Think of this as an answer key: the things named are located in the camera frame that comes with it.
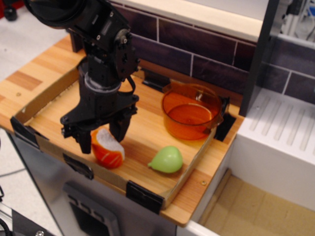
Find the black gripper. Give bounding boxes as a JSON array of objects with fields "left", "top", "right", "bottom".
[{"left": 61, "top": 77, "right": 139, "bottom": 154}]

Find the orange white toy sushi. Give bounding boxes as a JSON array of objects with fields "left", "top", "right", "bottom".
[{"left": 91, "top": 128, "right": 125, "bottom": 169}]

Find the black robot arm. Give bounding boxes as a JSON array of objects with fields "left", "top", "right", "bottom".
[{"left": 24, "top": 0, "right": 139, "bottom": 154}]

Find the orange transparent plastic pot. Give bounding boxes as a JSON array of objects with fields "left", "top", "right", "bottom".
[{"left": 161, "top": 82, "right": 223, "bottom": 141}]

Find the green toy pear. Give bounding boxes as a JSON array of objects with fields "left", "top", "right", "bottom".
[{"left": 148, "top": 146, "right": 183, "bottom": 174}]

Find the grey toy oven front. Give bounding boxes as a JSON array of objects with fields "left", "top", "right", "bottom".
[{"left": 10, "top": 135, "right": 177, "bottom": 236}]

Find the white toy sink drainboard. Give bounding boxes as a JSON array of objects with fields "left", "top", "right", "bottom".
[{"left": 229, "top": 89, "right": 315, "bottom": 210}]

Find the black vertical post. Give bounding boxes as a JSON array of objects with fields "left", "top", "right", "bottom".
[{"left": 239, "top": 0, "right": 279, "bottom": 117}]

